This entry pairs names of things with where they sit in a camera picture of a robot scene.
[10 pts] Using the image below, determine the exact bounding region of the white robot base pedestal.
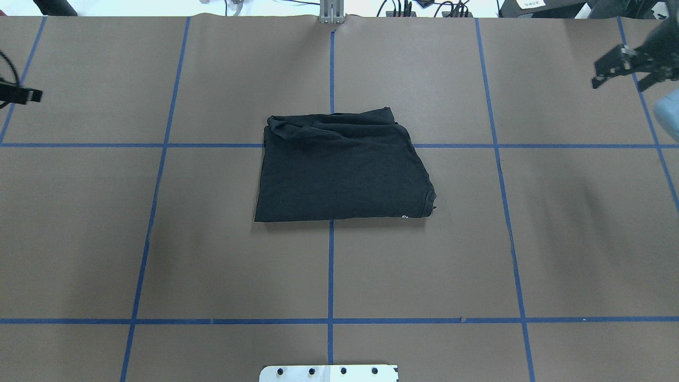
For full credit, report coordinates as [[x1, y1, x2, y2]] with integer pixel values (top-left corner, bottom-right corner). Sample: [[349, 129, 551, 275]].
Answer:
[[258, 363, 399, 381]]

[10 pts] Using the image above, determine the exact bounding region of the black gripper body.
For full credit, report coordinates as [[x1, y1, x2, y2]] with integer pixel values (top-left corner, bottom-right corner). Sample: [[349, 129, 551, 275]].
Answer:
[[636, 19, 678, 80]]

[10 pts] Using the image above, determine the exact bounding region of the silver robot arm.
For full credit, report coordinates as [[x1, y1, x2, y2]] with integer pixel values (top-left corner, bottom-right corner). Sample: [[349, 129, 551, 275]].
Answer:
[[591, 44, 678, 141]]

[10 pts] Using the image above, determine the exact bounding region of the aluminium frame post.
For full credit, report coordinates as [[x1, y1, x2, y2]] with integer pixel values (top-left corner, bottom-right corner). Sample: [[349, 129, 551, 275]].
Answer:
[[318, 0, 346, 24]]

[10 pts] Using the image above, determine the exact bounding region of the left black braided cable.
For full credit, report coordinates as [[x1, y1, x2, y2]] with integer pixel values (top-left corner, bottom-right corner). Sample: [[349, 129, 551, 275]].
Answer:
[[0, 50, 22, 110]]

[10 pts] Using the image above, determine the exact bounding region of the brown black box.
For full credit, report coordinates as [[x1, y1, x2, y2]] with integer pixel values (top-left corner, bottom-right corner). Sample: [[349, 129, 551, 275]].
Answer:
[[499, 1, 587, 19]]

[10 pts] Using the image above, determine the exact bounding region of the black graphic t-shirt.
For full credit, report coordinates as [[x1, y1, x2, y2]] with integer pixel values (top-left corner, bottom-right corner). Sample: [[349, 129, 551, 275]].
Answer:
[[254, 107, 437, 222]]

